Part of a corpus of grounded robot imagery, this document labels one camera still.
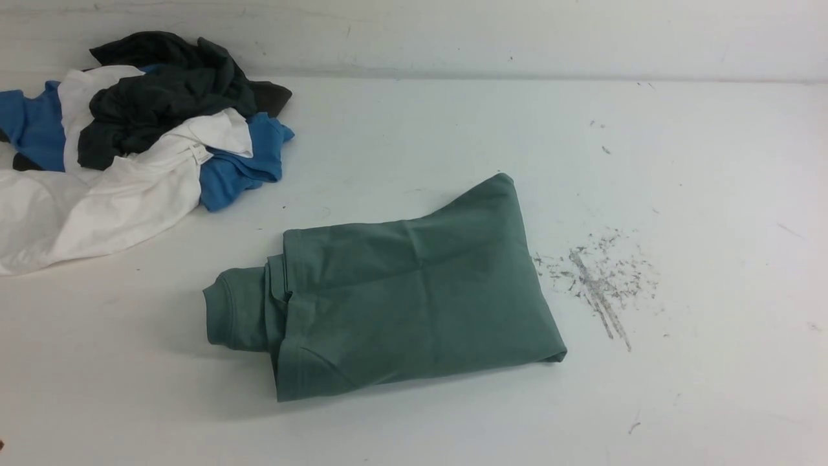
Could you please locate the blue shirt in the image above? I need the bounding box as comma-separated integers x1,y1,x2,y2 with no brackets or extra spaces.
0,63,295,213

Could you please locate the dark grey shirt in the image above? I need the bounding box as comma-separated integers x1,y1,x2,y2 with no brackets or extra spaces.
2,30,292,171

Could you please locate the green long-sleeve top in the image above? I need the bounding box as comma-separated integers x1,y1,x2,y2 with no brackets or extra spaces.
203,173,567,402

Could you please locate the white shirt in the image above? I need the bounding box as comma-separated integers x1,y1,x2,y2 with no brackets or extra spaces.
1,65,252,275

